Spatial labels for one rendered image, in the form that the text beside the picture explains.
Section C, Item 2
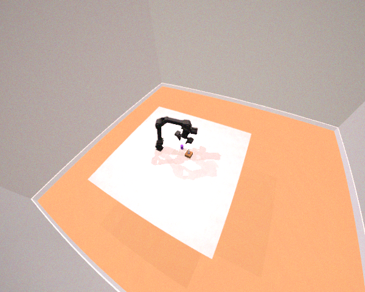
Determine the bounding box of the brown rectangular block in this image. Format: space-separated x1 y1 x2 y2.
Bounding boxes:
185 150 193 158

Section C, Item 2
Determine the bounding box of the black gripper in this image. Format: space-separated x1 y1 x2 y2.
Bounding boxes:
175 130 194 144

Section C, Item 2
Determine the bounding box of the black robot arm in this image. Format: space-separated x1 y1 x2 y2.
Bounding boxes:
155 116 198 151

